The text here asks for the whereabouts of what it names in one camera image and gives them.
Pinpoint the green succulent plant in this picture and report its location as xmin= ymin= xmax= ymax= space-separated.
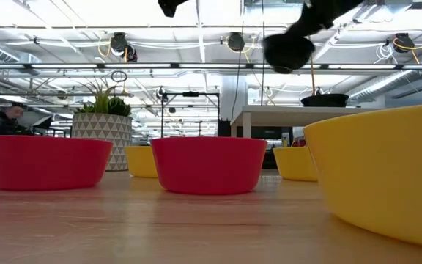
xmin=73 ymin=79 xmax=132 ymax=117

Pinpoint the grey white triangle-pattern plant pot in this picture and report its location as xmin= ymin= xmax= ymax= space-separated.
xmin=70 ymin=112 xmax=133 ymax=172

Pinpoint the black metal frame rig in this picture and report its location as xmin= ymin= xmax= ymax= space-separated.
xmin=160 ymin=91 xmax=221 ymax=139

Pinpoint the black ceiling cable reel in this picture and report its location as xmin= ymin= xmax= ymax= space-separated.
xmin=393 ymin=32 xmax=416 ymax=54
xmin=226 ymin=32 xmax=246 ymax=53
xmin=108 ymin=32 xmax=138 ymax=63

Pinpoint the hanging black wire loop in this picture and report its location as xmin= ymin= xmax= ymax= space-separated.
xmin=110 ymin=70 xmax=128 ymax=84

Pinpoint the black box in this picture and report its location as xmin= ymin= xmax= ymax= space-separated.
xmin=217 ymin=120 xmax=232 ymax=139

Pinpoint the white low stand table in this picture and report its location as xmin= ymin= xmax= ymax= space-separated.
xmin=229 ymin=105 xmax=380 ymax=139

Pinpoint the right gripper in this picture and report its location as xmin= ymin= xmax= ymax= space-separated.
xmin=286 ymin=0 xmax=364 ymax=38

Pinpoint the thin black hanging cable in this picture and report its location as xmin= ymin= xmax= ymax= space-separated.
xmin=232 ymin=21 xmax=245 ymax=111
xmin=260 ymin=0 xmax=266 ymax=107

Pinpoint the person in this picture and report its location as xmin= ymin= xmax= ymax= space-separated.
xmin=0 ymin=101 xmax=32 ymax=136

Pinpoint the small red plastic bowl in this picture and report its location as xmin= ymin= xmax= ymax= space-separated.
xmin=0 ymin=134 xmax=114 ymax=191
xmin=150 ymin=136 xmax=269 ymax=196

